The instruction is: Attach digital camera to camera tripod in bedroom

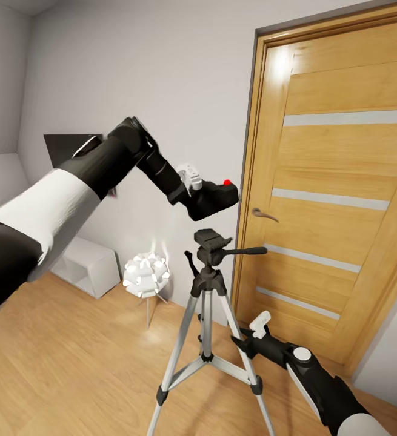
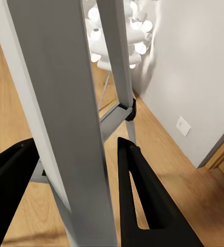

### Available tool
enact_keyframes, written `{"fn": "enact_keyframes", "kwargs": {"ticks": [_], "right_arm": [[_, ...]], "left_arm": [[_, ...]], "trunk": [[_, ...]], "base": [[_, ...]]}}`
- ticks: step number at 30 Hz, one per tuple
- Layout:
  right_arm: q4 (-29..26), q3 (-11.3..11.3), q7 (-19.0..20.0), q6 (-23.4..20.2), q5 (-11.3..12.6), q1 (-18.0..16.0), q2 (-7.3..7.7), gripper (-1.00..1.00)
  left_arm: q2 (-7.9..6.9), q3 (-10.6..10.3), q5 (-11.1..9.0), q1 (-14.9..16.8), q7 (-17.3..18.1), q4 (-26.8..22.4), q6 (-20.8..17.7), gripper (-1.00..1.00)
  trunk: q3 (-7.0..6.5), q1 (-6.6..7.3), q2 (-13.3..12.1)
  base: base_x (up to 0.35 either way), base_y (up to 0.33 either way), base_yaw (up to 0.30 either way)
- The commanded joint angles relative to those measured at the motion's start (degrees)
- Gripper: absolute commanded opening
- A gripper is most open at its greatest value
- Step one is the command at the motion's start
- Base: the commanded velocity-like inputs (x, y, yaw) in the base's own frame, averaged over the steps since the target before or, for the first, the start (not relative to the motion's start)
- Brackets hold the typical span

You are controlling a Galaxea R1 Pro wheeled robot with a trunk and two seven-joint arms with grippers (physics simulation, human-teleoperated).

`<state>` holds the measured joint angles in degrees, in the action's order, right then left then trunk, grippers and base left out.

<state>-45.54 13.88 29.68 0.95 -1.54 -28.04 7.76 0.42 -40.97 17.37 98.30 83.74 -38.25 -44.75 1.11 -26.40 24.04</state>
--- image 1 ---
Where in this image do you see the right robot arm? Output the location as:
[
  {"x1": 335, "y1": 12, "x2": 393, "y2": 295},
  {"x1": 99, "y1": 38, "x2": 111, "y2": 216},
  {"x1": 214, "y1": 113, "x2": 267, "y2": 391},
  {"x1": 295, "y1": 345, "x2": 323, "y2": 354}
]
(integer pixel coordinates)
[{"x1": 230, "y1": 311, "x2": 390, "y2": 436}]

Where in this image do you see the digital camera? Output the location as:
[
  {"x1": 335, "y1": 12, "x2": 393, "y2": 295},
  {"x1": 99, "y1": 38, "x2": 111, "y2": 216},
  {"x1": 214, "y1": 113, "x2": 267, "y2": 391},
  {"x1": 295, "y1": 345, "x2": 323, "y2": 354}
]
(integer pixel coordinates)
[{"x1": 187, "y1": 179, "x2": 239, "y2": 222}]

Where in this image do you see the camera tripod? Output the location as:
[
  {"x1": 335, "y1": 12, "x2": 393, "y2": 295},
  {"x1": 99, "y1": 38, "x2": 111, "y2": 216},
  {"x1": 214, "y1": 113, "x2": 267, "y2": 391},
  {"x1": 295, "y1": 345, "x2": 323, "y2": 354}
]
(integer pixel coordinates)
[{"x1": 147, "y1": 228, "x2": 276, "y2": 436}]

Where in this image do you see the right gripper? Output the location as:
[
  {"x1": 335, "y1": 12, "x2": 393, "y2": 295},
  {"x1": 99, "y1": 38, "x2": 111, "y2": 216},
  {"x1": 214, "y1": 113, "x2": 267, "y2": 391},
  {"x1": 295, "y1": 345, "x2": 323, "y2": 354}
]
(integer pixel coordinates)
[{"x1": 230, "y1": 325, "x2": 278, "y2": 360}]

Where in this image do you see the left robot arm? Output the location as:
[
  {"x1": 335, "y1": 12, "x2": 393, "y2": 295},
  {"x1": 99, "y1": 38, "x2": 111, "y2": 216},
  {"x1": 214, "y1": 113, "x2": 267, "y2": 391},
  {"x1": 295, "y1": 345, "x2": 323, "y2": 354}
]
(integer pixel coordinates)
[{"x1": 0, "y1": 116, "x2": 202, "y2": 307}]

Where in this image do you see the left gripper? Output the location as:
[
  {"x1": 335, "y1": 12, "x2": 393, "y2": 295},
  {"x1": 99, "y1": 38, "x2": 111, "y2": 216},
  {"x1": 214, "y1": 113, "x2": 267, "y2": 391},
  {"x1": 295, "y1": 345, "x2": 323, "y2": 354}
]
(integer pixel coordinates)
[{"x1": 150, "y1": 160, "x2": 195, "y2": 211}]

